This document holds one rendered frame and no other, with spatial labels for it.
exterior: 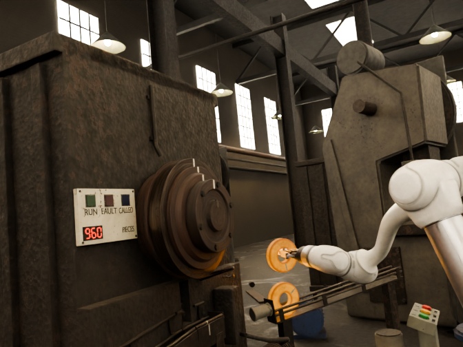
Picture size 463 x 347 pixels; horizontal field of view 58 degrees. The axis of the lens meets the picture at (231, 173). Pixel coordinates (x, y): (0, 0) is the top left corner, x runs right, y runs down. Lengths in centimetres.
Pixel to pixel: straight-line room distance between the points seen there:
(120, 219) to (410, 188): 94
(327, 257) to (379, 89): 274
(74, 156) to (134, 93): 41
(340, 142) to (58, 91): 323
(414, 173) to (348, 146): 308
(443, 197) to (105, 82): 116
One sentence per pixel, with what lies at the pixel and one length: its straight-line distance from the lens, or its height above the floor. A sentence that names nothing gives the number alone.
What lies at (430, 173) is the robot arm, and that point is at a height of 117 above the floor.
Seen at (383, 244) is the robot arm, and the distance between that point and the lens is 162.
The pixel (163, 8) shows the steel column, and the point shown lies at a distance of 665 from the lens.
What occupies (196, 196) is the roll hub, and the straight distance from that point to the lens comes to 153.
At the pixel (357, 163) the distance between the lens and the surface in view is 420.
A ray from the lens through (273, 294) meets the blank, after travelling 198.
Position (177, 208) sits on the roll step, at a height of 115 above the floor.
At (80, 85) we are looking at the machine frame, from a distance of 153.
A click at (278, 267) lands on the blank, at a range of 195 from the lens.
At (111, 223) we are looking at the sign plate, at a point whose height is 112.
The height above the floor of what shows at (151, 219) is 112.
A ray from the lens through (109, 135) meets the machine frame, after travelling 157.
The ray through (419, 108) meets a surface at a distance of 402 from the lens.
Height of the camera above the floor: 111
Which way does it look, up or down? 6 degrees up
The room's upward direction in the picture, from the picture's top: 5 degrees counter-clockwise
